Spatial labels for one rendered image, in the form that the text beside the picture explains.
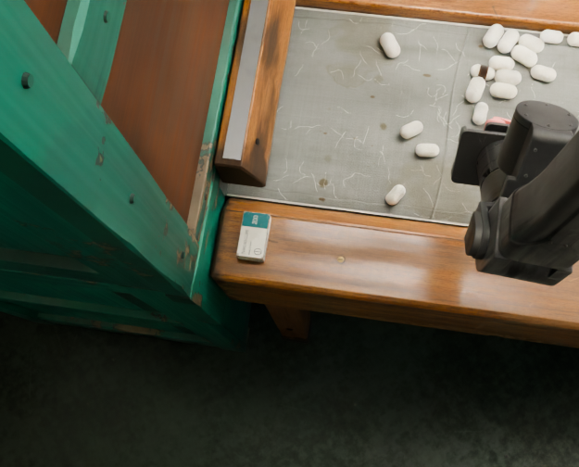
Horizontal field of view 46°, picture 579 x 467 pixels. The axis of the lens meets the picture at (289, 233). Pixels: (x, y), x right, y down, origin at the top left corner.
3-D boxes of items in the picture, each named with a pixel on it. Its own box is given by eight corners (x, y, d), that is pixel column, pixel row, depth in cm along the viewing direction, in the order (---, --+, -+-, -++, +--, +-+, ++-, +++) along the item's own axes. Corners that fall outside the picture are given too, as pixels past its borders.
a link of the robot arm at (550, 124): (465, 264, 61) (560, 283, 61) (507, 154, 55) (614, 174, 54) (459, 194, 71) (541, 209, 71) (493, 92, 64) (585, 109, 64)
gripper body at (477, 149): (461, 122, 74) (465, 156, 68) (558, 133, 73) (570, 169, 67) (449, 173, 78) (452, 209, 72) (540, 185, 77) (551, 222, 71)
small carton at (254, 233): (264, 262, 88) (263, 258, 86) (237, 258, 88) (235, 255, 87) (271, 218, 90) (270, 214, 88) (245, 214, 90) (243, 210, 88)
